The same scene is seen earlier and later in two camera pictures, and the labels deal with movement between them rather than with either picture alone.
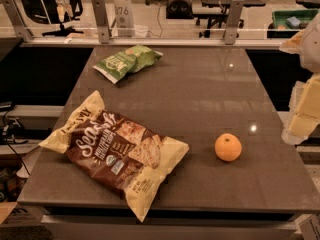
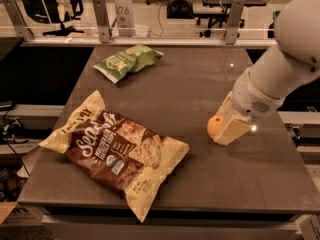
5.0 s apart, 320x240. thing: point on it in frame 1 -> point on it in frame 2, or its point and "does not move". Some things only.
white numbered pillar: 122,0 does not move
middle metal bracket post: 99,7 does not move
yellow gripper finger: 304,110 -> 232,129
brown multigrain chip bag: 125,157 does not move
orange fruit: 228,147 -> 214,124
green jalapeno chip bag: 127,61 does not move
